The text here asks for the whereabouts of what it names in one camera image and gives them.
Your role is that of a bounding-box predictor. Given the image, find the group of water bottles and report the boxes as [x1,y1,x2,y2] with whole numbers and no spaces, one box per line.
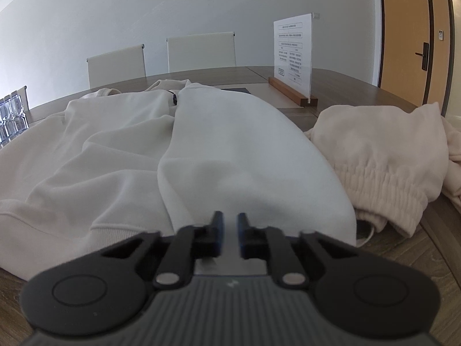
[0,94,29,146]

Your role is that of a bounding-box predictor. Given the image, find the white chair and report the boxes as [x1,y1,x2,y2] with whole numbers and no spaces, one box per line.
[86,44,147,89]
[14,86,29,112]
[166,32,236,73]

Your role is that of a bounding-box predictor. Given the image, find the paper sign in wooden stand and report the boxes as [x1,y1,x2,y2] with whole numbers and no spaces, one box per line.
[268,13,318,107]

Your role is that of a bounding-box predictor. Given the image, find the white sweatshirt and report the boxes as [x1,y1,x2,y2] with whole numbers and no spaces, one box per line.
[0,79,357,282]

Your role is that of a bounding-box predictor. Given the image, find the wooden door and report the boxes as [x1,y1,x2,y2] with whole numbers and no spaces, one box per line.
[378,0,461,116]

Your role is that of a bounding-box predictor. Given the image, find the beige sweatpants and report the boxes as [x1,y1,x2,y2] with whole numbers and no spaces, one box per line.
[304,103,461,246]

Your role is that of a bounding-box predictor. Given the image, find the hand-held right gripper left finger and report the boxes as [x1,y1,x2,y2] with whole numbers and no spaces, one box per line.
[101,211,226,289]

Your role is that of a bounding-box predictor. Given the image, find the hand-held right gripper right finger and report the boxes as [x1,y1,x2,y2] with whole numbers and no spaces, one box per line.
[236,213,361,289]

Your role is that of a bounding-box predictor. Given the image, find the black door handle lock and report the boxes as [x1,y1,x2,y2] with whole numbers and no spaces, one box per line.
[415,42,430,71]

